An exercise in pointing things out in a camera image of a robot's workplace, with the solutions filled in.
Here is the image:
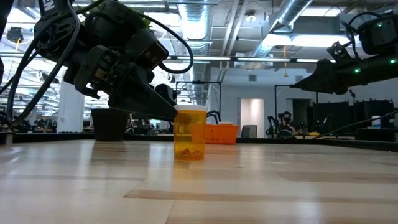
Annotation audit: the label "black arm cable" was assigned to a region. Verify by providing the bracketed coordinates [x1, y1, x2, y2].
[5, 0, 82, 127]

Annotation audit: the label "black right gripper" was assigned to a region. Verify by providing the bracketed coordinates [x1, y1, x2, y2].
[289, 52, 398, 95]

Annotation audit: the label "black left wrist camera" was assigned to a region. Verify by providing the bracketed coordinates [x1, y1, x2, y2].
[126, 27, 170, 72]

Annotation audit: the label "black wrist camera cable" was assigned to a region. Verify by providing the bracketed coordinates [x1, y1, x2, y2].
[136, 12, 195, 75]

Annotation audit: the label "black aluminium table frame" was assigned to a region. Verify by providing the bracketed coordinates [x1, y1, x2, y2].
[0, 131, 398, 152]

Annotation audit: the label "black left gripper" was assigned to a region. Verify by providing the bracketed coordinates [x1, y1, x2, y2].
[73, 44, 179, 123]

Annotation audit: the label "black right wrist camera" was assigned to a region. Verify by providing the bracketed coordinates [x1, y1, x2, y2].
[325, 40, 351, 63]

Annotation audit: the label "silver ventilation duct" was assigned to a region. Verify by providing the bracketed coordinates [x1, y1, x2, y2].
[253, 0, 313, 58]
[178, 0, 213, 106]

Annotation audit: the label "thin black cable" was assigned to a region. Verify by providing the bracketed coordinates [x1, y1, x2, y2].
[312, 109, 398, 140]

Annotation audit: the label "black partition screens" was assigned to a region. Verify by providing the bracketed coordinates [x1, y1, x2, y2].
[312, 98, 396, 138]

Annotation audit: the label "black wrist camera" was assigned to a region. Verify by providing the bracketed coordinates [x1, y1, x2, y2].
[126, 27, 170, 72]
[325, 40, 351, 63]

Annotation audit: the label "black rig frame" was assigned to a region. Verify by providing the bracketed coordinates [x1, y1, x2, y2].
[175, 80, 222, 125]

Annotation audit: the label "orange plastic basket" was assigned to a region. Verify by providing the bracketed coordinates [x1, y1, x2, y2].
[205, 124, 239, 145]

